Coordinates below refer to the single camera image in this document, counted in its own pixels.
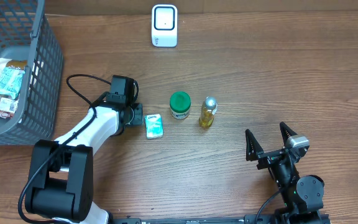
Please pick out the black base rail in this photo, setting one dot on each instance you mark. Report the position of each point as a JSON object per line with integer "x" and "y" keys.
{"x": 247, "y": 219}

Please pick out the yellow dish soap bottle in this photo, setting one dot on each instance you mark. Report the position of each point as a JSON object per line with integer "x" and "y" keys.
{"x": 208, "y": 111}

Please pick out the teal snack packet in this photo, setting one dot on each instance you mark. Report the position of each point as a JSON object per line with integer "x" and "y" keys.
{"x": 10, "y": 82}

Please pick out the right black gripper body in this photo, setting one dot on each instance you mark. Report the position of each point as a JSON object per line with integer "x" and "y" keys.
{"x": 269, "y": 159}

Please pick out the grey plastic mesh basket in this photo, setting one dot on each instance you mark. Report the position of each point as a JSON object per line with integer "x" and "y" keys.
{"x": 25, "y": 34}

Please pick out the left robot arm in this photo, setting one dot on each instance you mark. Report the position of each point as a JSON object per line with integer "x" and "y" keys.
{"x": 60, "y": 182}

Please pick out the white barcode scanner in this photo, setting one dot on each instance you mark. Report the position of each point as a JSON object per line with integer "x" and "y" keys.
{"x": 164, "y": 27}

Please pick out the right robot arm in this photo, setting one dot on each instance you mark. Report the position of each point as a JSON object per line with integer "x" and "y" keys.
{"x": 302, "y": 196}

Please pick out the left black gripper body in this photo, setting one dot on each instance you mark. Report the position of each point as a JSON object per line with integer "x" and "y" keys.
{"x": 137, "y": 114}

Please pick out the brown white snack wrapper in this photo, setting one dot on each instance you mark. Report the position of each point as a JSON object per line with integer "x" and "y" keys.
{"x": 8, "y": 107}

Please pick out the green lid jar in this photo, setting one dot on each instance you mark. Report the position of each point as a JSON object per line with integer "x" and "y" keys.
{"x": 180, "y": 103}

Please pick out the teal white tissue pack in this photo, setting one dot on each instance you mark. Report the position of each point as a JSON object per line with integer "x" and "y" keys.
{"x": 154, "y": 126}

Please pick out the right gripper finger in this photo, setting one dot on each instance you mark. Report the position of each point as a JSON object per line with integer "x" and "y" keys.
{"x": 286, "y": 132}
{"x": 253, "y": 148}

